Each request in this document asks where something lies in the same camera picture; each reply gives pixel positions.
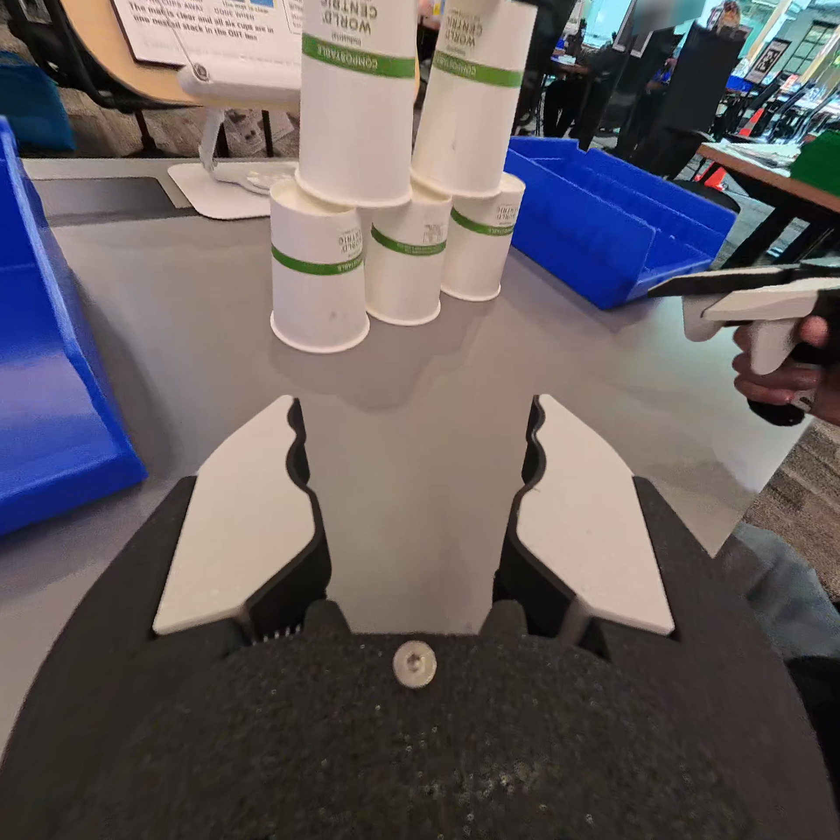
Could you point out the blue storage box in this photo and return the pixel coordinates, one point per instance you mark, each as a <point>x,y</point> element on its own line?
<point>33,105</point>

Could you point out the white paper cup green band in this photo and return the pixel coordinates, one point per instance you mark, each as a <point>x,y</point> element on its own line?
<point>315,308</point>
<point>466,131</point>
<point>476,262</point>
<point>354,131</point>
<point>403,282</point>

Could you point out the blue plastic bin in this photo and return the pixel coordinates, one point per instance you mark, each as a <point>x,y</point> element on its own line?
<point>52,394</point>
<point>590,223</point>

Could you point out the wooden display board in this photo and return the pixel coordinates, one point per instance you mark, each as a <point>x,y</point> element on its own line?
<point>98,59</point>

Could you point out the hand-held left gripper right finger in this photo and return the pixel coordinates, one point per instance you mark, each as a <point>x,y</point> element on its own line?
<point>584,531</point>

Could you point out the printed tag sign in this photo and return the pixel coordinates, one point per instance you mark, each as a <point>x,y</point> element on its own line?
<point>776,62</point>

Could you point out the printed instruction sheet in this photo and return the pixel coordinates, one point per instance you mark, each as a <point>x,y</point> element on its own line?
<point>216,33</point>

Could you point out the brown wooden table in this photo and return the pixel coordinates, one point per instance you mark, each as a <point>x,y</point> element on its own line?
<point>754,164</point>

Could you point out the green box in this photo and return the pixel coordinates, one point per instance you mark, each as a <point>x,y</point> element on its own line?
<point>817,164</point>

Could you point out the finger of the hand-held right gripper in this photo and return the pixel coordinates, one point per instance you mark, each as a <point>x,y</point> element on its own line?
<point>768,305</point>
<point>735,281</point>

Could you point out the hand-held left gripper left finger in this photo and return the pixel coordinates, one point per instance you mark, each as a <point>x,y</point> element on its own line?
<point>243,525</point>

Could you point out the person's right hand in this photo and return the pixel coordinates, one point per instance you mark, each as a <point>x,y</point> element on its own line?
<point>781,387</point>

